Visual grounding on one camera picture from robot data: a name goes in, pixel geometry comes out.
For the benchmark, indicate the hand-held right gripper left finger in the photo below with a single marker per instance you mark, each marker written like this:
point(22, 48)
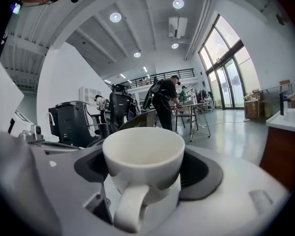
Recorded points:
point(61, 181)

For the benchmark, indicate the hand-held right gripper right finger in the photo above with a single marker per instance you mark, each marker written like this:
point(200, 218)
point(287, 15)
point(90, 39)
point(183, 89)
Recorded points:
point(236, 193)

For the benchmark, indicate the wooden sink cabinet white top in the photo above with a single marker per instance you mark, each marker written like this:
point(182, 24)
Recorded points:
point(282, 154)

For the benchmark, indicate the white ceramic cup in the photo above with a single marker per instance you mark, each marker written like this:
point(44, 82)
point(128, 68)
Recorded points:
point(142, 171)

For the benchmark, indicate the black sink faucet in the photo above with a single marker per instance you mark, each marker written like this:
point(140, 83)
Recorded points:
point(282, 104)

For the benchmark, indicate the black plastic bin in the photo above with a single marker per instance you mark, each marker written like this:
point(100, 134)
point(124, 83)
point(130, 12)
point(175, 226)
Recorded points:
point(72, 124)

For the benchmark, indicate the metal-legged table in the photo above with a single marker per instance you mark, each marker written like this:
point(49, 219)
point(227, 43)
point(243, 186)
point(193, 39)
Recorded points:
point(199, 117)

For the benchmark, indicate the cardboard box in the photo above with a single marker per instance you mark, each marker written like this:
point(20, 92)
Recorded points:
point(252, 108)

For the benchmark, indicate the black mesh office chair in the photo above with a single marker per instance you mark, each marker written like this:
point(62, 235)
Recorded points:
point(120, 109)

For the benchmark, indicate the dark wicker chair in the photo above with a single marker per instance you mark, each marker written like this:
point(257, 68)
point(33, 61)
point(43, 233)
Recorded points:
point(140, 120)

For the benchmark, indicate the tall glass door window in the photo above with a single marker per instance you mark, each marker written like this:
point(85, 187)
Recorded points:
point(226, 65)

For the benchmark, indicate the black balcony railing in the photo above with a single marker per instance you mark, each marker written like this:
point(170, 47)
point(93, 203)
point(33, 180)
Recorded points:
point(159, 77)

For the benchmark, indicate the round ceiling light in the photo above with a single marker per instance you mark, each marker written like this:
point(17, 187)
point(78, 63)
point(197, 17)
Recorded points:
point(137, 54)
point(178, 3)
point(174, 45)
point(115, 17)

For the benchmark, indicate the white ceiling air conditioner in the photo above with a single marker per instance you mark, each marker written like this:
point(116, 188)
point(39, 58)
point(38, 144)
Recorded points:
point(177, 27)

